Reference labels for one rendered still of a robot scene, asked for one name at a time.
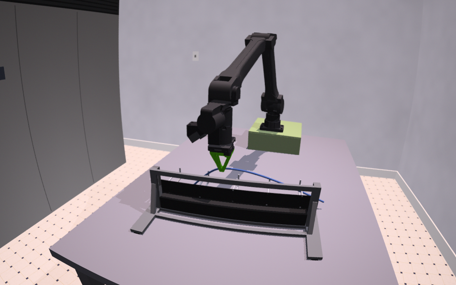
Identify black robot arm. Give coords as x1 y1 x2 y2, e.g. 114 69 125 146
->
187 33 284 145

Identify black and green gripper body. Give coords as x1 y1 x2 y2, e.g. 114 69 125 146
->
208 125 235 156

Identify black patch panel rack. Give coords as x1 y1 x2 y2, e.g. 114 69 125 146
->
130 166 323 260

